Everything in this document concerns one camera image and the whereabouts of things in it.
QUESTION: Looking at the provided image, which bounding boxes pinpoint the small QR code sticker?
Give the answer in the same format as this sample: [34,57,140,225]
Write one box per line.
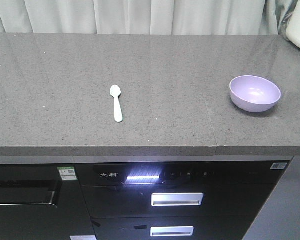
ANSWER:
[270,162,288,170]

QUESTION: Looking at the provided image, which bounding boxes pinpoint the silver upper drawer handle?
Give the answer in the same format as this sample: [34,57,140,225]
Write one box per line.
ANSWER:
[151,192,204,207]

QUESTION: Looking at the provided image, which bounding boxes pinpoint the black built-in dishwasher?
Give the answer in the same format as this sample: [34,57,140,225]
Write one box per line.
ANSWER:
[0,164,95,240]

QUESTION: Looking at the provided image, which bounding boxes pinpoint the light grey curtain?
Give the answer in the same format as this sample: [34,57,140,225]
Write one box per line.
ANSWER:
[0,0,300,36]

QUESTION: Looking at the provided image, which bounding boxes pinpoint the mint green plastic spoon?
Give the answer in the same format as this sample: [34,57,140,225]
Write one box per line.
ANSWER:
[110,84,123,123]

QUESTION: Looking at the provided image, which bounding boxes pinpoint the white sticker on dishwasher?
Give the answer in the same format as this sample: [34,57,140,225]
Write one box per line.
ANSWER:
[70,235,97,240]

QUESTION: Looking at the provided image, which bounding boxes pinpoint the silver lower drawer handle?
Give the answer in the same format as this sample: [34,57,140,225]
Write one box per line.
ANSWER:
[150,226,195,237]

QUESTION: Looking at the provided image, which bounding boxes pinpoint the silver drawer handle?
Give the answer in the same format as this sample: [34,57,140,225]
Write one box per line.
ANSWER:
[151,192,204,207]
[150,226,195,237]

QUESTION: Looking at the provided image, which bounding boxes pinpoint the black disinfection drawer cabinet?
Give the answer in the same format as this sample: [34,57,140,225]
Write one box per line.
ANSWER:
[75,160,289,240]

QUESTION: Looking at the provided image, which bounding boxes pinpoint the purple plastic bowl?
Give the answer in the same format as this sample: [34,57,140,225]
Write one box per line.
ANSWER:
[229,75,282,113]

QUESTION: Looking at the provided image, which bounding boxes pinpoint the green white energy label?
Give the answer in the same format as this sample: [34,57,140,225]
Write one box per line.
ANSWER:
[57,166,78,181]

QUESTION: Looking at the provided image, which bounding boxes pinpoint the grey cabinet door front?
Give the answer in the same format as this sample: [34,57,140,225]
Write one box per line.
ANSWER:
[244,156,300,240]

